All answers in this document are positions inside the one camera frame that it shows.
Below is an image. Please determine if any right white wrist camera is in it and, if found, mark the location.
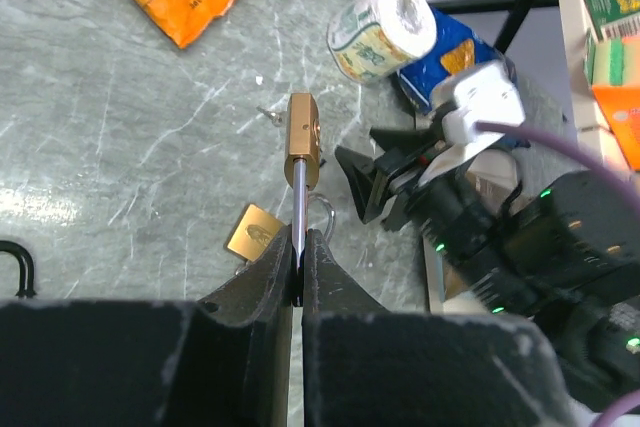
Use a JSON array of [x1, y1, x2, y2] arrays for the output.
[[430, 60, 525, 160]]

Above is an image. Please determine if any large brass padlock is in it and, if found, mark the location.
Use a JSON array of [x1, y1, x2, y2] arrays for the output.
[[284, 92, 321, 308]]

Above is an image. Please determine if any toilet paper roll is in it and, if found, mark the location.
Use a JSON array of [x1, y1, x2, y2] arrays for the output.
[[326, 0, 437, 84]]

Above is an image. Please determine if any silver key with ring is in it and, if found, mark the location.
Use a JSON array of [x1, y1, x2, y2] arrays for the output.
[[256, 107, 285, 127]]

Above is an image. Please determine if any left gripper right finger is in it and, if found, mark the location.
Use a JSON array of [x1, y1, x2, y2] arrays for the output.
[[302, 230, 574, 426]]

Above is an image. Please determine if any black padlock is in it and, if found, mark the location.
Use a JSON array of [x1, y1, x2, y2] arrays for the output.
[[0, 240, 37, 299]]

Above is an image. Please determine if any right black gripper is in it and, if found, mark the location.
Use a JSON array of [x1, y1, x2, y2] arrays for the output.
[[334, 113, 460, 227]]

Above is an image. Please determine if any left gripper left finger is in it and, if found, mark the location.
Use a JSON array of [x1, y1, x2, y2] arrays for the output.
[[1, 228, 292, 426]]

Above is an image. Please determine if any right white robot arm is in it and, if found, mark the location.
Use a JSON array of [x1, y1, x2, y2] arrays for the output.
[[334, 121, 639, 412]]

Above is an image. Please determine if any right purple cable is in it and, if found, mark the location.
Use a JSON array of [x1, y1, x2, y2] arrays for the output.
[[474, 120, 640, 427]]

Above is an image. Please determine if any small brass padlock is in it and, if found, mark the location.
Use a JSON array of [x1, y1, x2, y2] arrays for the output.
[[225, 194, 336, 263]]

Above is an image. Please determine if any blue snack bag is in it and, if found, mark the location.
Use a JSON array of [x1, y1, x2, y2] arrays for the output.
[[397, 7, 504, 115]]

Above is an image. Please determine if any orange box on shelf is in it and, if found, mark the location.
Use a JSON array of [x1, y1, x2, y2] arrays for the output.
[[592, 85, 640, 171]]

